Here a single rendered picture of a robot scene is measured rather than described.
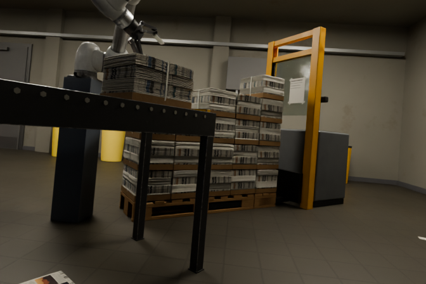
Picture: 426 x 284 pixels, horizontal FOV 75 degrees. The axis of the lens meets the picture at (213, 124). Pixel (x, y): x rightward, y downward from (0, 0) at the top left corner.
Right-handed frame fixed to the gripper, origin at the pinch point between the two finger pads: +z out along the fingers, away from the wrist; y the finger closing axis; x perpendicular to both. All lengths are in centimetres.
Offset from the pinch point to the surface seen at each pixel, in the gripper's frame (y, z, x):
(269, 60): -140, 161, -48
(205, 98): -29, 83, -40
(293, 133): -65, 203, -13
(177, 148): 22, 78, -41
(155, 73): 16.8, -1.8, 13.3
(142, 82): 24.7, -4.8, 12.8
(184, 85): 10.4, 16.5, 13.3
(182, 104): 19.3, 20.7, 13.3
